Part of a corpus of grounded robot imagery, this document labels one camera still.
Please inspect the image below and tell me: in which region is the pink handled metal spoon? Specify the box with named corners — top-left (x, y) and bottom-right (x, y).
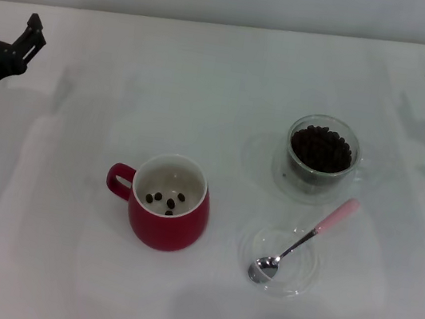
top-left (245, 182), bottom-right (363, 298)

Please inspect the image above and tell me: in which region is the pile of coffee beans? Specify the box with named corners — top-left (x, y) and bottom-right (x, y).
top-left (286, 121), bottom-right (358, 178)

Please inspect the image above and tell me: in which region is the clear glass saucer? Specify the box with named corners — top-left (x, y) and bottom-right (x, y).
top-left (232, 213), bottom-right (329, 305)

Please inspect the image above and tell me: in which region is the clear glass cup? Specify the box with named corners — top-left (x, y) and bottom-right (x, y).
top-left (266, 107), bottom-right (370, 212)

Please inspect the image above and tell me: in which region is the red ceramic mug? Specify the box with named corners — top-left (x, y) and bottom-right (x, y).
top-left (96, 144), bottom-right (220, 258)

